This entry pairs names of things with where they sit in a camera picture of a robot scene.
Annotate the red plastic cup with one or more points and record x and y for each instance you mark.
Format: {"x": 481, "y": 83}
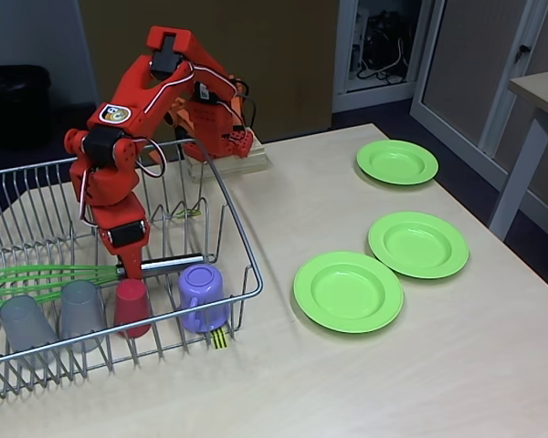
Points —
{"x": 131, "y": 308}

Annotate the yellow black tape marker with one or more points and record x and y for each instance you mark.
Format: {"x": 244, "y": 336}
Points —
{"x": 219, "y": 340}
{"x": 192, "y": 213}

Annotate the black trash bin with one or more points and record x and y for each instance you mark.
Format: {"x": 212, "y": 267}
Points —
{"x": 13, "y": 105}

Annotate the beige side table grey leg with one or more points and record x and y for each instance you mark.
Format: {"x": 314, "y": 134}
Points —
{"x": 543, "y": 84}

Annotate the brown cork board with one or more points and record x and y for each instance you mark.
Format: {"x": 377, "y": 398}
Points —
{"x": 278, "y": 68}

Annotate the wooden base block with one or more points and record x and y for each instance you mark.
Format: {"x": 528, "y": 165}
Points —
{"x": 256, "y": 162}

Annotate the white tambour door cabinet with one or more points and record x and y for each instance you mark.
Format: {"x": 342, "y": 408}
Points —
{"x": 461, "y": 68}

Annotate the grey translucent plastic cup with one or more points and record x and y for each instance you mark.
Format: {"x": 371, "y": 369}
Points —
{"x": 82, "y": 315}
{"x": 25, "y": 328}

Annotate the purple plastic mug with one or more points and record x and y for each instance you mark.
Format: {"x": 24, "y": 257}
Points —
{"x": 201, "y": 287}

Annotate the green plastic plate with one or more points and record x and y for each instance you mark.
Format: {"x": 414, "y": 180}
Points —
{"x": 347, "y": 292}
{"x": 397, "y": 162}
{"x": 418, "y": 246}

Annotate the red printed robot arm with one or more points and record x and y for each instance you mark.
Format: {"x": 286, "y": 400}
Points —
{"x": 141, "y": 91}

